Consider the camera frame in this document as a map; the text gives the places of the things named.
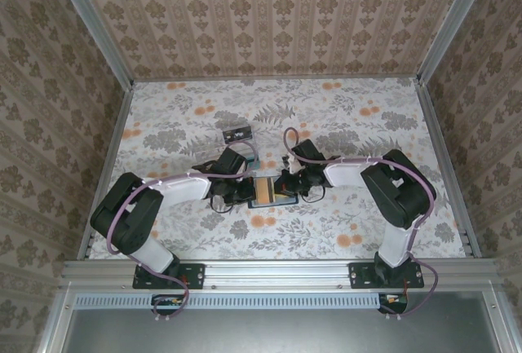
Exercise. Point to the floral print tablecloth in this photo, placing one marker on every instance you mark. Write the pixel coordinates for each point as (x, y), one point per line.
(326, 226)

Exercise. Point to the orange VIP card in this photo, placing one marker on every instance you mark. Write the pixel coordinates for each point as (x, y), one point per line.
(265, 190)

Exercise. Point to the aluminium frame corner post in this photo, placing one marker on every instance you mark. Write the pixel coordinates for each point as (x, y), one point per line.
(94, 23)
(448, 18)

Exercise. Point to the navy leather card holder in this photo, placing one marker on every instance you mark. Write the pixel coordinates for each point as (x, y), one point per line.
(267, 205)

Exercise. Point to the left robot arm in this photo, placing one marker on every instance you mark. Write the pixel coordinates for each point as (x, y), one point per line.
(122, 214)

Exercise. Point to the black VIP card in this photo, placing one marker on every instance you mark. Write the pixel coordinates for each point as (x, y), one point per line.
(237, 134)

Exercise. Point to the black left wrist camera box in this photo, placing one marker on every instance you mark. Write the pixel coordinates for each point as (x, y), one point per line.
(230, 161)

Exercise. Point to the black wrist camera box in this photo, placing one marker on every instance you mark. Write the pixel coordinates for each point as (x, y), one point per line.
(308, 151)
(230, 161)

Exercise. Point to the grey metal sheet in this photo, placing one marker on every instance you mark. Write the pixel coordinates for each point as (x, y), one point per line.
(265, 332)

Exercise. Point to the aluminium table side rail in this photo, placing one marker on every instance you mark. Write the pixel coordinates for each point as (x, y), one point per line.
(108, 165)
(448, 165)

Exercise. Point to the clear acrylic card stand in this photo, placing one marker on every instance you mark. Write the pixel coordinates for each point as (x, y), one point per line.
(249, 145)

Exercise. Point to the aluminium frame cross rail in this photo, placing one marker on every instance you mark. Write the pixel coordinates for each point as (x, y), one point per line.
(277, 275)

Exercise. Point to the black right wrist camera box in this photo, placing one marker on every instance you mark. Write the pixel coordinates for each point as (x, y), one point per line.
(308, 151)

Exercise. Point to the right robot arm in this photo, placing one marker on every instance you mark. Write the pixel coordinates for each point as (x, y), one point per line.
(399, 194)

